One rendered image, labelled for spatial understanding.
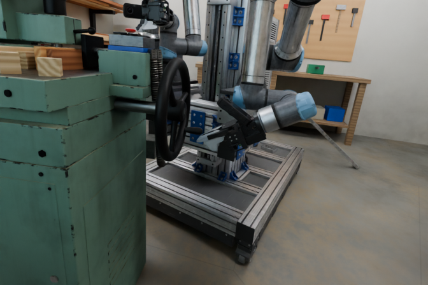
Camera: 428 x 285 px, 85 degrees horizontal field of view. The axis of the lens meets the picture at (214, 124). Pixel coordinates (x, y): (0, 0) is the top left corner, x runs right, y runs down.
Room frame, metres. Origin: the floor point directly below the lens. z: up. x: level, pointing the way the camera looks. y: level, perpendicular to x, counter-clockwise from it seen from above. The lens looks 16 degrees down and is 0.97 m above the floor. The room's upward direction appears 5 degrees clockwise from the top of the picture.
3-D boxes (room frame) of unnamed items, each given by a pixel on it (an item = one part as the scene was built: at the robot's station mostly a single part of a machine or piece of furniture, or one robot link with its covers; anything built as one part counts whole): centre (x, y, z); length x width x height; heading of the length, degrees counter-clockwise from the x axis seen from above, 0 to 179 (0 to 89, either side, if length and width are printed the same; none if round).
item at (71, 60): (0.68, 0.40, 0.93); 0.20 x 0.02 x 0.05; 175
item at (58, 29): (0.69, 0.47, 0.99); 0.14 x 0.07 x 0.09; 85
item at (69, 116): (0.68, 0.39, 0.82); 0.40 x 0.21 x 0.04; 175
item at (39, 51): (0.68, 0.41, 0.93); 0.23 x 0.02 x 0.06; 175
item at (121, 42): (0.72, 0.25, 0.99); 0.13 x 0.11 x 0.06; 175
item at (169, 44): (1.09, 0.21, 0.99); 0.11 x 0.08 x 0.11; 122
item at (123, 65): (0.71, 0.25, 0.91); 0.15 x 0.14 x 0.09; 175
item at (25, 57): (0.84, 0.44, 0.92); 0.56 x 0.02 x 0.04; 175
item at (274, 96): (0.77, -0.22, 0.84); 0.11 x 0.11 x 0.08; 81
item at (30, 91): (0.72, 0.34, 0.87); 0.61 x 0.30 x 0.06; 175
